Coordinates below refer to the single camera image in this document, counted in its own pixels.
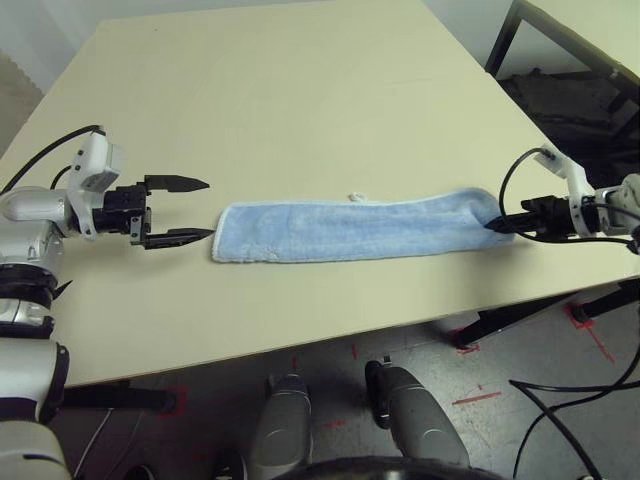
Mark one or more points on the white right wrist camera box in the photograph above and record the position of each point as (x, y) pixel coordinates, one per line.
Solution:
(575, 175)

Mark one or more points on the beige curtain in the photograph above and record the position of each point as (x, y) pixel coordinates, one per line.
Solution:
(15, 100)

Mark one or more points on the grey robot leg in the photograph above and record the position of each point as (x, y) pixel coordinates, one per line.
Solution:
(282, 425)
(415, 420)

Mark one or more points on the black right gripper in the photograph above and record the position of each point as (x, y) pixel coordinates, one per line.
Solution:
(550, 217)

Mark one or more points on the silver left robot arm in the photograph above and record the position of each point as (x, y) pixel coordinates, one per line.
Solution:
(30, 210)

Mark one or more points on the grey robot right leg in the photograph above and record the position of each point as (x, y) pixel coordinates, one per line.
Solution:
(415, 420)

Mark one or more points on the grey robot left leg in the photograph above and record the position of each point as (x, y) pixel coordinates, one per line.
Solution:
(282, 425)

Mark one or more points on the long red tape line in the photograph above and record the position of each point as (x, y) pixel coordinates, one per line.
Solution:
(477, 398)

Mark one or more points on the blue terry towel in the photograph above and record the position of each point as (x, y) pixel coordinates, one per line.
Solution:
(350, 230)

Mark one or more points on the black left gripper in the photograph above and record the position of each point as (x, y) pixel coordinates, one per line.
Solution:
(122, 212)

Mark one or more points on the black table base bar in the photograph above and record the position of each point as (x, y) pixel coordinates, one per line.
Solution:
(605, 302)
(115, 397)
(510, 320)

